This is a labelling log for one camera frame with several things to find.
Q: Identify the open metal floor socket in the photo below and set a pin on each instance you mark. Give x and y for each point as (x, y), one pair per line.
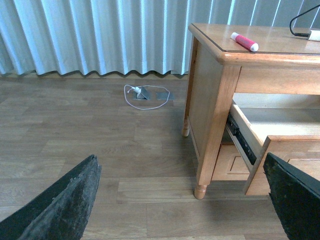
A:
(144, 95)

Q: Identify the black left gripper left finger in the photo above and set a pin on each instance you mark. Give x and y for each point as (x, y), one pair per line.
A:
(62, 211)

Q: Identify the white power adapter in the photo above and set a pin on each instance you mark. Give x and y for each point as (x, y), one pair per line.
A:
(314, 35)

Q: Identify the white floor plug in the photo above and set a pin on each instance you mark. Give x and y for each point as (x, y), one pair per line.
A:
(137, 89)

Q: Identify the pale blue pleated curtain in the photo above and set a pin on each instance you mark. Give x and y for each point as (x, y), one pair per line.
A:
(126, 35)

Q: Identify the light wooden nightstand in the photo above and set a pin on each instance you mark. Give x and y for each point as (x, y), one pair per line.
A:
(283, 73)

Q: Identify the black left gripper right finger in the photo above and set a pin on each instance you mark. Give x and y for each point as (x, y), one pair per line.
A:
(295, 196)

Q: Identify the wooden drawer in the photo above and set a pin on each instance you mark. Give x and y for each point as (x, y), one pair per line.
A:
(292, 134)
(230, 165)

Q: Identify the closed metal floor plate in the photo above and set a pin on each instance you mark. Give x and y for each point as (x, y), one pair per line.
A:
(164, 96)

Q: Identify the pink marker with clear cap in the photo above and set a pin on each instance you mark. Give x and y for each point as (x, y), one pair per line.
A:
(245, 42)

